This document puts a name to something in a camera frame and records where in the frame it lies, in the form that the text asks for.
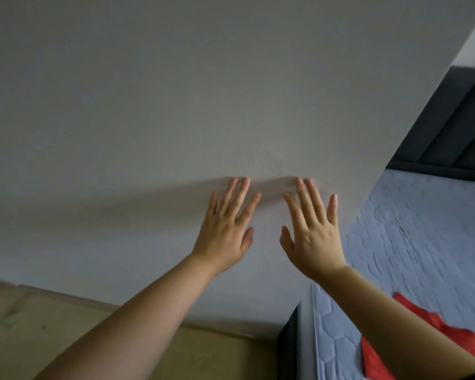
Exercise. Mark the person's right hand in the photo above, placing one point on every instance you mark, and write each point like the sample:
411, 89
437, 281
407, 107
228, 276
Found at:
317, 241

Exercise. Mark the red polo shirt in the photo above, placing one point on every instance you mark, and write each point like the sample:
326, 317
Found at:
443, 332

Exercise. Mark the person's right forearm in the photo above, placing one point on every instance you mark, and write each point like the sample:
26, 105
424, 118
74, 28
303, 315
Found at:
396, 328

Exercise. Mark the grey quilted bed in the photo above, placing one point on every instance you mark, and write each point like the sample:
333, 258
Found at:
427, 233

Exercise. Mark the person's left forearm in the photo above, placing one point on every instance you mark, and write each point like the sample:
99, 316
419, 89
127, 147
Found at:
134, 328

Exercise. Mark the person's left hand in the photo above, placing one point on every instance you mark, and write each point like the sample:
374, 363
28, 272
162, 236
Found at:
224, 233

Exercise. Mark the dark grey upholstered headboard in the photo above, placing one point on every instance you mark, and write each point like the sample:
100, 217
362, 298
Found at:
451, 130

